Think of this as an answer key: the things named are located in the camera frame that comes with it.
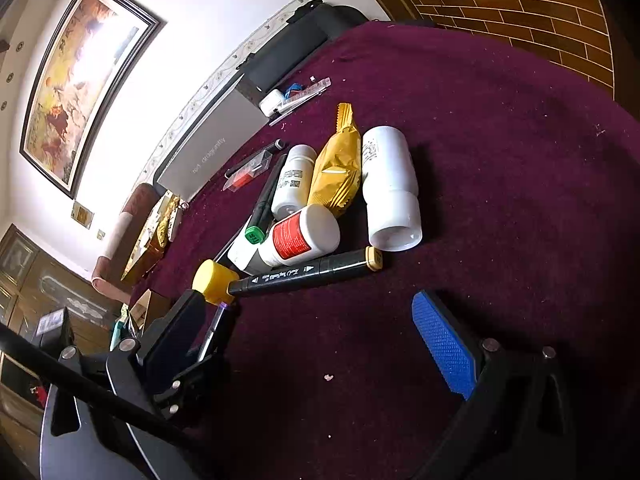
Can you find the cardboard box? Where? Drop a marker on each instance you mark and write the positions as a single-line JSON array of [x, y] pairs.
[[147, 307]]

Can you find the clear plastic box with red item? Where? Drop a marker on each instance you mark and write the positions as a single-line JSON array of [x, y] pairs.
[[245, 175]]

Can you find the silver pen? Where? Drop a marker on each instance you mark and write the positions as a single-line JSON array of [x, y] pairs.
[[280, 119]]

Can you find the white bottle with red label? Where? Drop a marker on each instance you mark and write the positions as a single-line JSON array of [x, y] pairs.
[[300, 235]]

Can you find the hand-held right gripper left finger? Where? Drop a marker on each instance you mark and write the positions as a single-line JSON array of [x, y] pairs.
[[170, 332]]

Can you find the wooden cabinet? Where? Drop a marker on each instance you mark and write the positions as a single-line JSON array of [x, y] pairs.
[[30, 280]]

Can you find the grey rectangular box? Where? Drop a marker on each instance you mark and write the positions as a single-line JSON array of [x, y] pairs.
[[210, 150]]

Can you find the framed painting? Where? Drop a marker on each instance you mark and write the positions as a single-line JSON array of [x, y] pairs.
[[75, 85]]

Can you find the gold wall plaque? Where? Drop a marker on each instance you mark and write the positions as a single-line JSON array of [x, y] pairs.
[[81, 214]]

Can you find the gold snack packet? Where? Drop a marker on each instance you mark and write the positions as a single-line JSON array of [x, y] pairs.
[[337, 170]]

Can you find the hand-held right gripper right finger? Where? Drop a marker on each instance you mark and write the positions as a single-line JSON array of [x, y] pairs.
[[442, 345]]

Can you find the clear toothbrush package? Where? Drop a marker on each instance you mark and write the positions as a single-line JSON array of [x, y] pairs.
[[310, 92]]

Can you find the white bottle with yellow cap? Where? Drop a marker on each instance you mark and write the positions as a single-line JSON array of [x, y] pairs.
[[215, 280]]

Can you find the large white bottle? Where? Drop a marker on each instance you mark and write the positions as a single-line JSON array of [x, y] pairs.
[[390, 185]]

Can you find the black marker with beige cap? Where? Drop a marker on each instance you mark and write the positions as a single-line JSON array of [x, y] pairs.
[[300, 272]]

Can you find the black marker with green cap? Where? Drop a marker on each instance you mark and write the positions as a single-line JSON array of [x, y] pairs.
[[262, 205]]

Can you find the small white pill bottle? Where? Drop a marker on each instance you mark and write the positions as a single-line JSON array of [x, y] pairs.
[[295, 175]]

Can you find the black bag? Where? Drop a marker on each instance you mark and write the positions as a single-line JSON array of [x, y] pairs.
[[295, 45]]

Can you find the purple pen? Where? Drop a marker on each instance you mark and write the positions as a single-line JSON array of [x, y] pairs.
[[216, 325]]

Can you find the brown brick-pattern counter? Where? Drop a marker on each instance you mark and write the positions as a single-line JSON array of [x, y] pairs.
[[500, 10]]

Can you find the white charger case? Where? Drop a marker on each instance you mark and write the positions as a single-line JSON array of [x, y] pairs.
[[271, 102]]

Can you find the gold gift packages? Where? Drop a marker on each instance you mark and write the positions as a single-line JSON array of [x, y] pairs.
[[150, 245]]

